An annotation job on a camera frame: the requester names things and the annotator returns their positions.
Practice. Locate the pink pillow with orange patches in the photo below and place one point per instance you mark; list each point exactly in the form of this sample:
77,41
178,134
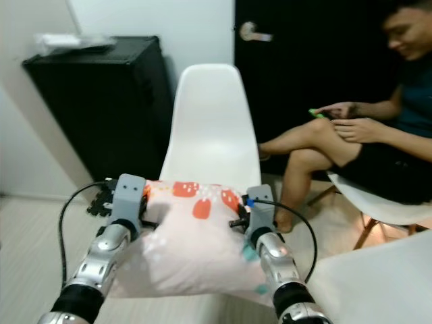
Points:
189,256

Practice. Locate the green phone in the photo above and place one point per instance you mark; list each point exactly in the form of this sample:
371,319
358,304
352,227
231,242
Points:
316,113

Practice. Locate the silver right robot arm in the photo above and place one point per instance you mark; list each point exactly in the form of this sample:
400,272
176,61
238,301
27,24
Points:
277,256

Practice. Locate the person's left hand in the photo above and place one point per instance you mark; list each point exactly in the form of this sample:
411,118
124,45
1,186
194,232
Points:
354,130

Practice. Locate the person's right hand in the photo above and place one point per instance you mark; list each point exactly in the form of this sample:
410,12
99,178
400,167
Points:
341,110

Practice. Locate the black power strip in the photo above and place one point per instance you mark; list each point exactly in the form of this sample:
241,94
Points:
101,199

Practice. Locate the black cabinet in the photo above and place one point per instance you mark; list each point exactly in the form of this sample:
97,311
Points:
101,108

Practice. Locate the black door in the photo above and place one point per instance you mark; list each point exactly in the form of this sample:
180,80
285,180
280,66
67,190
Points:
310,61

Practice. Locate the clear plastic package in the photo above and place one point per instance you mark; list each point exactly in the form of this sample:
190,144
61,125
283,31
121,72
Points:
71,44

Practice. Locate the seated person in dark clothes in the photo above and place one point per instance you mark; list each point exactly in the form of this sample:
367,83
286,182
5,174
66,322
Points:
415,101

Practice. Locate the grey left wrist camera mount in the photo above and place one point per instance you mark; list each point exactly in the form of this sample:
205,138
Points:
128,196

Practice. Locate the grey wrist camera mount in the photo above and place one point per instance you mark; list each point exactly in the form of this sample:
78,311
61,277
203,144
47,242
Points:
261,206
128,196

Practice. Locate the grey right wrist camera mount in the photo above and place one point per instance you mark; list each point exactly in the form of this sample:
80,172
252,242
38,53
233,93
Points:
261,206

